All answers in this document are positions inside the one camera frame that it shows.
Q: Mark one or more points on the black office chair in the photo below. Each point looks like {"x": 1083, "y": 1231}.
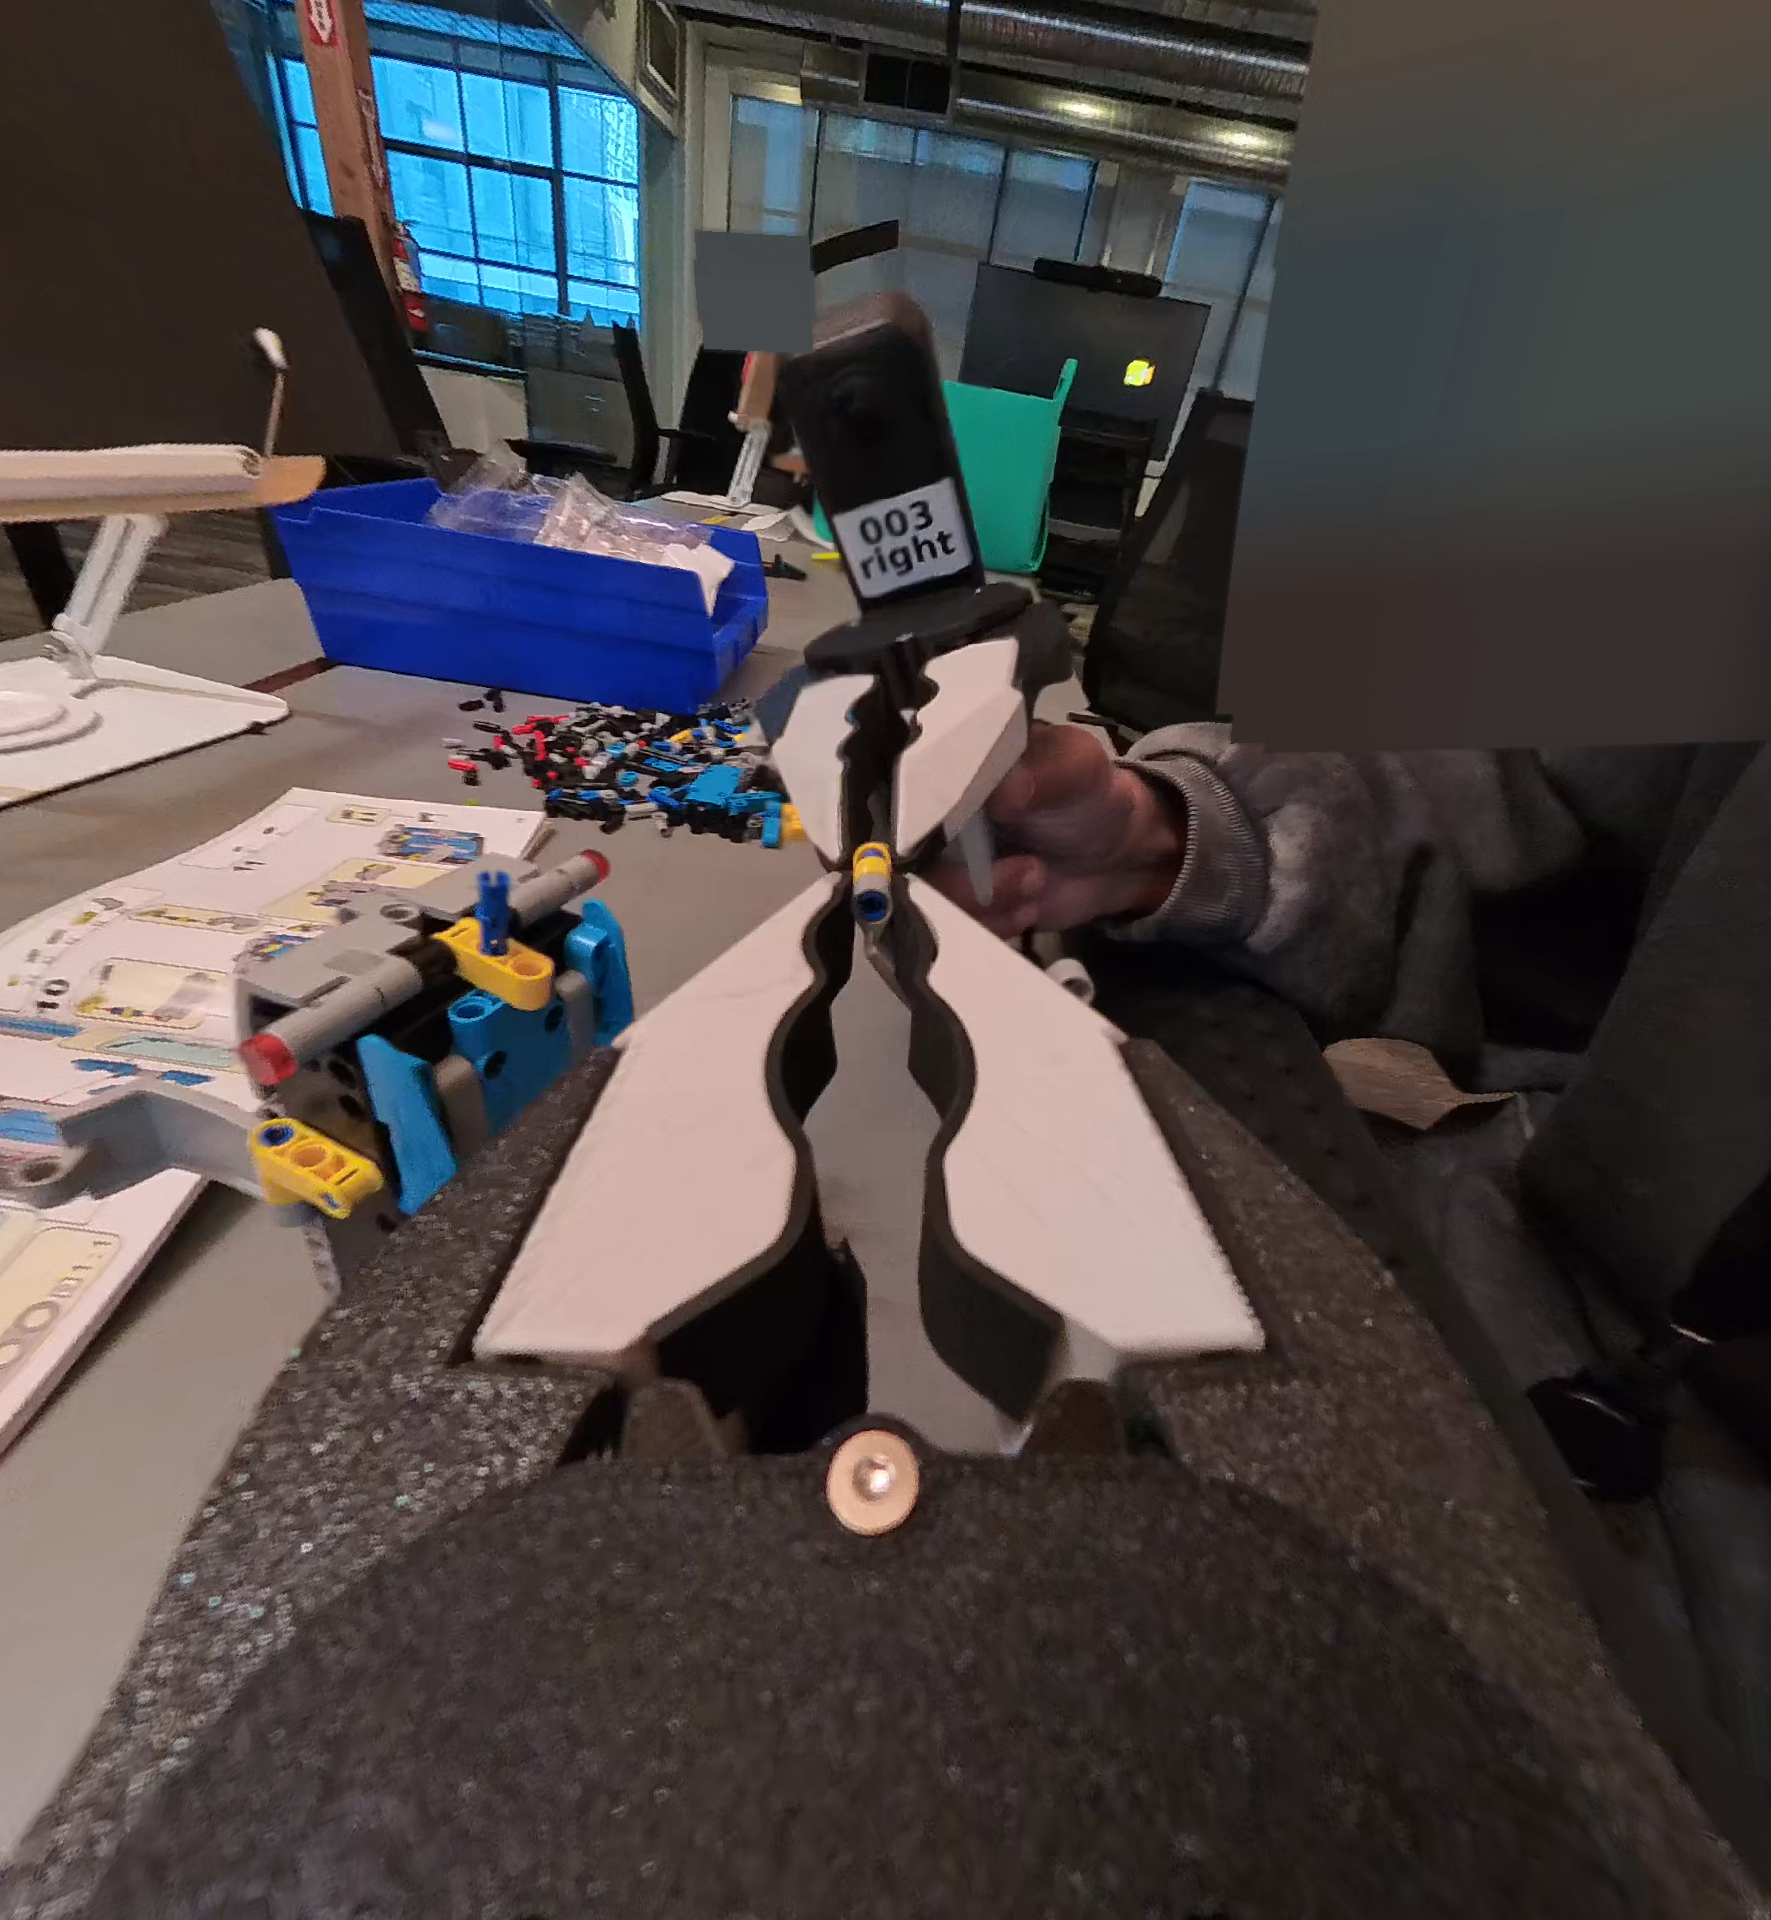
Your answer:
{"x": 647, "y": 404}
{"x": 1171, "y": 600}

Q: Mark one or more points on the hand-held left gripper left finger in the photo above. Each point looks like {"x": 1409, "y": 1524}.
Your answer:
{"x": 677, "y": 1171}

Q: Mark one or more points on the clear plastic bags in bin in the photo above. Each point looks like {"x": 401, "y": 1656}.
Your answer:
{"x": 571, "y": 518}

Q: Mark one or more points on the grey curved panel piece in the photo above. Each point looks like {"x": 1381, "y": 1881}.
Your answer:
{"x": 1073, "y": 980}
{"x": 151, "y": 1125}

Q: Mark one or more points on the grey desk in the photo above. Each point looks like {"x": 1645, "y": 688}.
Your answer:
{"x": 677, "y": 885}

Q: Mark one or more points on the blue storage bin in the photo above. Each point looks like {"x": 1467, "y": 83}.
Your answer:
{"x": 525, "y": 614}

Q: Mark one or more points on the teal green panel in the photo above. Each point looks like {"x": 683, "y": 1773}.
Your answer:
{"x": 1021, "y": 465}

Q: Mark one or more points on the blue pin with yellow bush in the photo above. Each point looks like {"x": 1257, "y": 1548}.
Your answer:
{"x": 871, "y": 878}

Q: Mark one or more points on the pile of building pieces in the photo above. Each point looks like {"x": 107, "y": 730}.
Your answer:
{"x": 647, "y": 764}

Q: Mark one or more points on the black monitor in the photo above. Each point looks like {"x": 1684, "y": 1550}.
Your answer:
{"x": 1081, "y": 344}

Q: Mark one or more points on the person's right hand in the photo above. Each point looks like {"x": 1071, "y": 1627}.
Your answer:
{"x": 1097, "y": 824}

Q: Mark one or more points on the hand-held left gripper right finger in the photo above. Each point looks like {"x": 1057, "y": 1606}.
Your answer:
{"x": 1097, "y": 1171}

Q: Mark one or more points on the red fire extinguisher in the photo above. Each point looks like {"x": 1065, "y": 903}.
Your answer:
{"x": 405, "y": 254}

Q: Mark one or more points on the dark partition panel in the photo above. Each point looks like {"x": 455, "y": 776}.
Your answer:
{"x": 105, "y": 224}

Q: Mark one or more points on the wooden post with red label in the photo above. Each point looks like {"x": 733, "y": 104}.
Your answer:
{"x": 353, "y": 151}

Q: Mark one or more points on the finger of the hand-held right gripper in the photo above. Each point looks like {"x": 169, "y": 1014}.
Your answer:
{"x": 819, "y": 750}
{"x": 969, "y": 721}

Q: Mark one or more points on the building instruction booklet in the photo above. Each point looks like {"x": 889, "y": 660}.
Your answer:
{"x": 151, "y": 931}

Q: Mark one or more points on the blue and black brick model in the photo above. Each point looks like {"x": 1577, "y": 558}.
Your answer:
{"x": 451, "y": 1034}

